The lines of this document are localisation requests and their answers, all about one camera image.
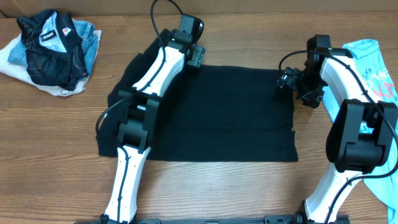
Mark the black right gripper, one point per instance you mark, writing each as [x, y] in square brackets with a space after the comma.
[313, 98]

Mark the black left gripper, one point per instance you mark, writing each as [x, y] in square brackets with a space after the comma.
[198, 55]

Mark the black t-shirt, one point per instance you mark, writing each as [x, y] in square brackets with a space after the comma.
[225, 114]

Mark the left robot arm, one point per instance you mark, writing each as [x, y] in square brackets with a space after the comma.
[136, 113]

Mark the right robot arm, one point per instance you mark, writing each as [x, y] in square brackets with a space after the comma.
[361, 135]

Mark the blue denim jeans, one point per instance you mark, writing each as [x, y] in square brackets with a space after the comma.
[89, 44]

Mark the black folded jacket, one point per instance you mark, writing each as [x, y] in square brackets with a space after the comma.
[53, 49]

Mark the white folded cloth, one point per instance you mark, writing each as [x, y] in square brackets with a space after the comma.
[20, 73]

